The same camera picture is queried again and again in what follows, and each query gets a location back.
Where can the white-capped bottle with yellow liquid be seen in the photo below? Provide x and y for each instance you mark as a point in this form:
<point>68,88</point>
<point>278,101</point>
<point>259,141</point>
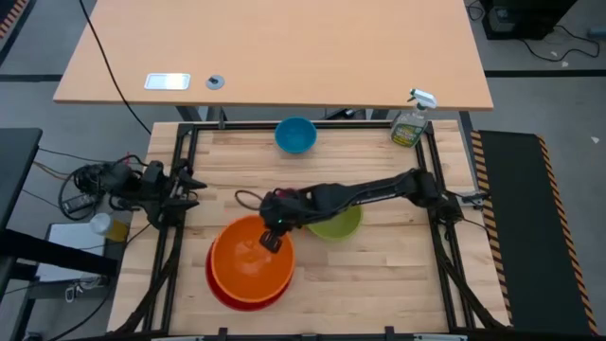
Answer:
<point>110,227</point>

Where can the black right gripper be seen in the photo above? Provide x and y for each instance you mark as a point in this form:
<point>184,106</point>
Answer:
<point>286,210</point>

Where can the blue bowl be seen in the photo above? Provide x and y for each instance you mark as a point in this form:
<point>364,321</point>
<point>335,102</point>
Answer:
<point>296,135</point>

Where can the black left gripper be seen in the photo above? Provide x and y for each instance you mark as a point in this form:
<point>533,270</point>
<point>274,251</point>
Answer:
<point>172,208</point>

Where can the red bowl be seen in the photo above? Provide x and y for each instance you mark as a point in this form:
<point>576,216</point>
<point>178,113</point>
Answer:
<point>221,293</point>

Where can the green bowl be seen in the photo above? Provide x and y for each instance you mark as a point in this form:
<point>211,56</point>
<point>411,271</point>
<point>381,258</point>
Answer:
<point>342,228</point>

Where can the orange bowl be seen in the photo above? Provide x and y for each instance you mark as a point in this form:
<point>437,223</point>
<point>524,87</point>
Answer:
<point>241,265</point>

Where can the black side table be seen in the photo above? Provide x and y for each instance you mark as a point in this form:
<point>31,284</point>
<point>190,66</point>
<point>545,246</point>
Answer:
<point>16,166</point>

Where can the spray bottle with green label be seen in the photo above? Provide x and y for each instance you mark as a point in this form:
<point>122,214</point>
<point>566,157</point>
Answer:
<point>408,129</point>

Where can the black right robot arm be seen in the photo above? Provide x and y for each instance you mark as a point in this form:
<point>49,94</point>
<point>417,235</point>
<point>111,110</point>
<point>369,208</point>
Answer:
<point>379,189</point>

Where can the black mat with yellow stripes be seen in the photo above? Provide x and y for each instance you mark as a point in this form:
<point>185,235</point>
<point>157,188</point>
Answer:
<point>521,213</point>

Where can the black power adapter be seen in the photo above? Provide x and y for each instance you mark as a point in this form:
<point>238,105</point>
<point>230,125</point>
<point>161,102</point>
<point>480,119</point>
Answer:
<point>79,202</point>

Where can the black equipment box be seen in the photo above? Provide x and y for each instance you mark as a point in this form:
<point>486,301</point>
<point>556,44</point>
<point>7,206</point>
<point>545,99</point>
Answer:
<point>525,19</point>

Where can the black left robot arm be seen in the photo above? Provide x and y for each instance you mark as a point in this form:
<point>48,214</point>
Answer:
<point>142,182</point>

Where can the black aluminium table frame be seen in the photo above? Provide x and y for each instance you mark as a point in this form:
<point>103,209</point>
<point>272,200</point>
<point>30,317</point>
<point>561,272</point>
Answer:
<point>308,125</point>

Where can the large light wooden desk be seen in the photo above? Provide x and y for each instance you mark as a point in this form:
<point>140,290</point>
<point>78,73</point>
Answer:
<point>284,47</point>

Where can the silver rectangular desk plate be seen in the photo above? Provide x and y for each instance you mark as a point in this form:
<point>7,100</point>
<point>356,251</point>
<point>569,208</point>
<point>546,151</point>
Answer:
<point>167,81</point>

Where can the white flat board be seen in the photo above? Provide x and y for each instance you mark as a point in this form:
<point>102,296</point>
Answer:
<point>66,237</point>

